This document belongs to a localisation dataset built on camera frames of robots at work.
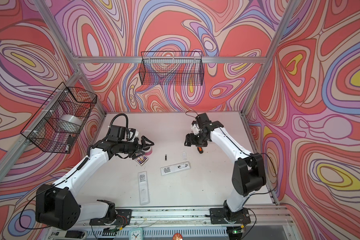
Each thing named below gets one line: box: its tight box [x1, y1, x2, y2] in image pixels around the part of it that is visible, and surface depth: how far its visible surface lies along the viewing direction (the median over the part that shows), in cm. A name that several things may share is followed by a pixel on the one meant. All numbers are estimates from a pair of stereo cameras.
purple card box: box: [134, 155, 149, 166], surface depth 93 cm
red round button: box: [172, 232, 184, 240], surface depth 70 cm
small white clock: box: [129, 227, 143, 240], surface depth 69 cm
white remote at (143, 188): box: [138, 171, 150, 206], surface depth 84 cm
